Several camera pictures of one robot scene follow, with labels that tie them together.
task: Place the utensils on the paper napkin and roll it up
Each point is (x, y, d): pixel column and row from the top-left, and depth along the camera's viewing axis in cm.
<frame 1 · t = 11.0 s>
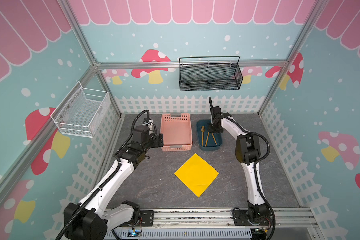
left hand: (154, 136, 80), fingers open
right hand: (211, 129, 107), fingers closed
pink plastic basket: (176, 129, 115), on the table
teal plastic tray: (208, 141, 105), on the table
orange plastic spoon: (207, 139, 106), on the table
orange plastic fork: (202, 130, 111), on the table

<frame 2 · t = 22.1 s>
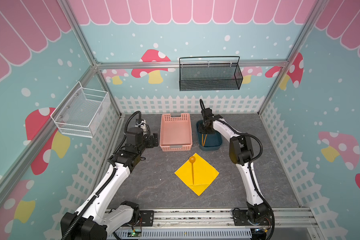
left hand: (149, 136, 79), fingers open
right hand: (201, 130, 108), fingers closed
orange plastic spoon: (192, 159, 96), on the table
the other named things where they were.

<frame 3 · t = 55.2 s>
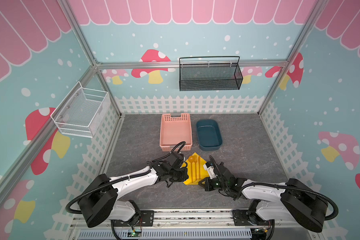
left hand: (188, 180, 81), fingers closed
right hand: (197, 183, 83), fingers closed
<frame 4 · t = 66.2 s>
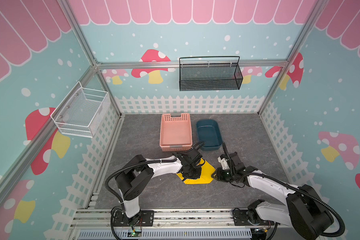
left hand: (198, 179, 86), fingers closed
right hand: (212, 175, 86), fingers open
